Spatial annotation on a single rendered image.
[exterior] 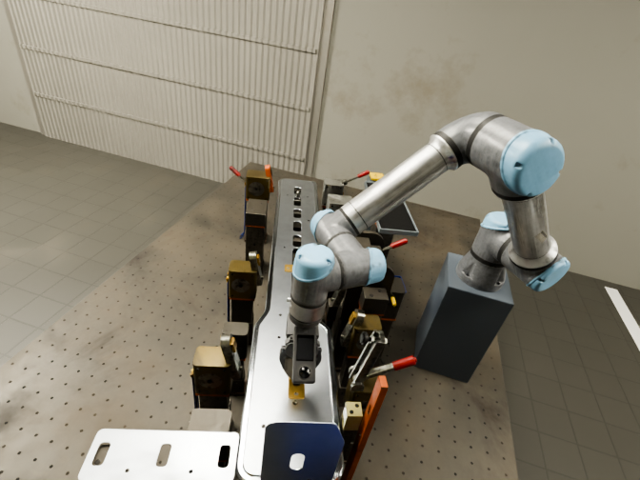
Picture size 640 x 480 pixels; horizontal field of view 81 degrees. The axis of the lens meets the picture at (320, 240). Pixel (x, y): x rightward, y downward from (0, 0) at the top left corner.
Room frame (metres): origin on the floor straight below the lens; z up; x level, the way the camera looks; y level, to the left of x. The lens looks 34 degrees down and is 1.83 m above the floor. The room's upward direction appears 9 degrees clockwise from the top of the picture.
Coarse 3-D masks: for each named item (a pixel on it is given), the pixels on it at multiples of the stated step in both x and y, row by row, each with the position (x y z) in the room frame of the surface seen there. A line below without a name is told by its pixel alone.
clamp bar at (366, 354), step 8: (360, 336) 0.57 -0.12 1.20; (368, 336) 0.56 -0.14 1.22; (376, 336) 0.57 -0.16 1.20; (384, 336) 0.57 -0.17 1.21; (368, 344) 0.57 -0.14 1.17; (376, 344) 0.55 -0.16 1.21; (384, 344) 0.55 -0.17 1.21; (368, 352) 0.57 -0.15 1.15; (376, 352) 0.55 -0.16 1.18; (360, 360) 0.57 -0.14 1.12; (368, 360) 0.54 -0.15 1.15; (360, 368) 0.55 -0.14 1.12; (368, 368) 0.55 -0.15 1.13; (360, 376) 0.54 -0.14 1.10
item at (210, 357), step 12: (204, 348) 0.59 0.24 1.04; (216, 348) 0.59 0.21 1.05; (204, 360) 0.55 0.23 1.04; (216, 360) 0.56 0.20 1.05; (192, 372) 0.54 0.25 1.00; (204, 372) 0.54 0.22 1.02; (216, 372) 0.54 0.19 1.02; (228, 372) 0.55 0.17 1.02; (192, 384) 0.54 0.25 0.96; (204, 384) 0.54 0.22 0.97; (216, 384) 0.54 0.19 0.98; (228, 384) 0.55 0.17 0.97; (204, 396) 0.54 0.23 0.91; (216, 396) 0.55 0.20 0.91; (228, 396) 0.55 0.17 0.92; (204, 408) 0.54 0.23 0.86; (216, 408) 0.55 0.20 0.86; (228, 408) 0.57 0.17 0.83
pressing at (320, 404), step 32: (288, 192) 1.54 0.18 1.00; (288, 224) 1.28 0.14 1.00; (288, 256) 1.07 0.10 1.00; (288, 288) 0.90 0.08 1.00; (256, 352) 0.63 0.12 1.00; (256, 384) 0.54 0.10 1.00; (288, 384) 0.56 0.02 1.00; (320, 384) 0.57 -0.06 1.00; (256, 416) 0.46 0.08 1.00; (288, 416) 0.48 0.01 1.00; (320, 416) 0.49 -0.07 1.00; (256, 448) 0.40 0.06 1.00
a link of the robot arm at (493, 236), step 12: (492, 216) 1.00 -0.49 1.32; (504, 216) 1.01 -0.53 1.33; (480, 228) 1.01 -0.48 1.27; (492, 228) 0.96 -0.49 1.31; (504, 228) 0.95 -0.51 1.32; (480, 240) 0.98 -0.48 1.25; (492, 240) 0.95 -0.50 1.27; (504, 240) 0.93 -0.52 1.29; (480, 252) 0.97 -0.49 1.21; (492, 252) 0.94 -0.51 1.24
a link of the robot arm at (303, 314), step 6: (288, 300) 0.55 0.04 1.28; (294, 306) 0.54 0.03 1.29; (324, 306) 0.55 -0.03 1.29; (294, 312) 0.53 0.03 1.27; (300, 312) 0.53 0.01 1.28; (306, 312) 0.53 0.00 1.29; (312, 312) 0.53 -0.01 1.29; (318, 312) 0.54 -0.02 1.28; (300, 318) 0.53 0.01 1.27; (306, 318) 0.53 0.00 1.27; (312, 318) 0.53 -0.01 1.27; (318, 318) 0.54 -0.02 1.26
